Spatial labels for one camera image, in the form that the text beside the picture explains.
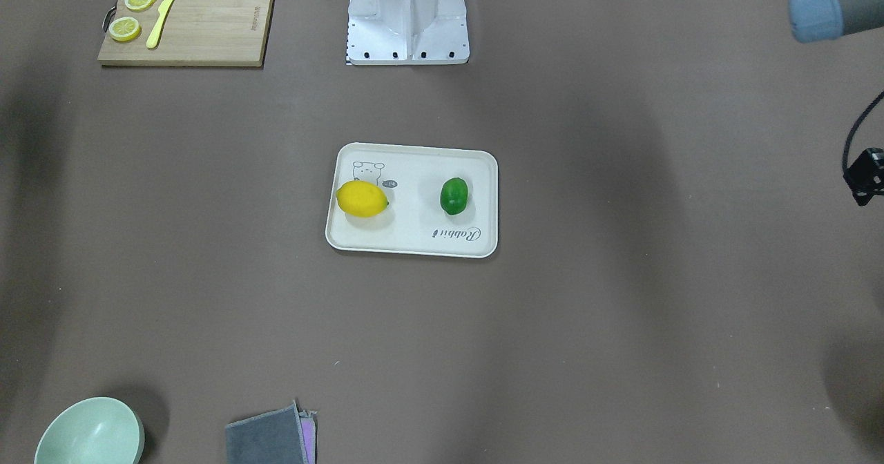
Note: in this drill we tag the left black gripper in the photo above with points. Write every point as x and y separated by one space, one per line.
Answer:
870 174

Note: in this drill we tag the green lime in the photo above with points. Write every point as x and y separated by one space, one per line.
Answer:
453 197

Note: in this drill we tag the yellow lemon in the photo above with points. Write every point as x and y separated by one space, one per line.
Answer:
361 199

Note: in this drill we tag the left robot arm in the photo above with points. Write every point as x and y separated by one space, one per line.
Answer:
821 20

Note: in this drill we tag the white rabbit tray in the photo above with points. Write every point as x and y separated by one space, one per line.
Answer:
414 222

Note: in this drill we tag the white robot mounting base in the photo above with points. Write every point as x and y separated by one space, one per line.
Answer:
407 33

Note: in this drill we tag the purple cloth underneath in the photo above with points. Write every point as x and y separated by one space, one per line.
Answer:
309 431

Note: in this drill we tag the grey folded cloth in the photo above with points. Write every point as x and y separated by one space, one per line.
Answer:
273 437

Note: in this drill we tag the bamboo cutting board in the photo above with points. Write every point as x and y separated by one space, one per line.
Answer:
197 33

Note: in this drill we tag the yellow plastic knife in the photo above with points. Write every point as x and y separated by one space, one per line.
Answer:
157 30

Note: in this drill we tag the lemon slice lower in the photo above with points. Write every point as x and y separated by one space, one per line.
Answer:
124 29

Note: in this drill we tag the pale green bowl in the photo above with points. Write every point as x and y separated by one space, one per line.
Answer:
94 430

